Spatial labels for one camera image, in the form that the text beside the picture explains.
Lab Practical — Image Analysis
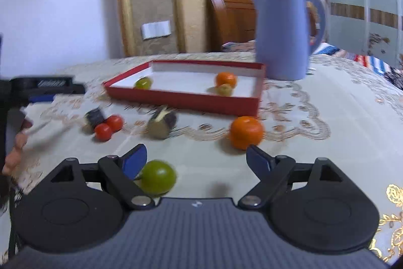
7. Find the person's left hand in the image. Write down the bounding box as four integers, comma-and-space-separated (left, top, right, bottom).
2, 119, 32, 176

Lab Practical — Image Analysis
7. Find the red cherry tomato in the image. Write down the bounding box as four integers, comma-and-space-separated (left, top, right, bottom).
94, 123, 113, 142
105, 115, 124, 132

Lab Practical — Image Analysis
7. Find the red cardboard box tray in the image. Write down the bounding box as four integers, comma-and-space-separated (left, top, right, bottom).
103, 60, 266, 117

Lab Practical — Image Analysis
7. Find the wooden bed headboard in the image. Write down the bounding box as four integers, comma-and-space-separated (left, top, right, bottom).
205, 0, 256, 52

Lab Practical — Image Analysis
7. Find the small yellow-green fruit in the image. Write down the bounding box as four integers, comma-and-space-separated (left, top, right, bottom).
216, 83, 233, 97

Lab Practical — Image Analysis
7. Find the green jujube fruit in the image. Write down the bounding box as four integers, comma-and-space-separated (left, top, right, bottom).
135, 160, 177, 196

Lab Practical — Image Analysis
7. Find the dark cut sugarcane piece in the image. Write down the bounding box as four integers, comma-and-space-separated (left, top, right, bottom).
147, 106, 178, 139

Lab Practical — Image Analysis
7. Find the blue plastic pitcher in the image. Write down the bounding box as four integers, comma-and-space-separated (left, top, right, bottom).
252, 0, 328, 80

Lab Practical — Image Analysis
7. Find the embroidered cream tablecloth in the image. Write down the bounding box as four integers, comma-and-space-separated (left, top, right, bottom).
13, 55, 402, 263

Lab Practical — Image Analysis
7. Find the white wall switch panel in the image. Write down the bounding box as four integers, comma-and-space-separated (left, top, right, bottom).
141, 20, 172, 40

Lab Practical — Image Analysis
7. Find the green fruit in tray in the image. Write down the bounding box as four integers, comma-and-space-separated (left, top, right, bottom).
133, 76, 153, 90

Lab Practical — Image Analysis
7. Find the large orange tangerine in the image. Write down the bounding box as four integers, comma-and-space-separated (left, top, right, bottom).
229, 116, 264, 150

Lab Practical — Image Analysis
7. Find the orange tangerine in tray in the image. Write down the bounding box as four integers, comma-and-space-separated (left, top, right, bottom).
215, 72, 238, 88

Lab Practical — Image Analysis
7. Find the wardrobe with patterned doors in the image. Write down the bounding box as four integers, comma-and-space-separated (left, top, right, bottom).
320, 0, 403, 70

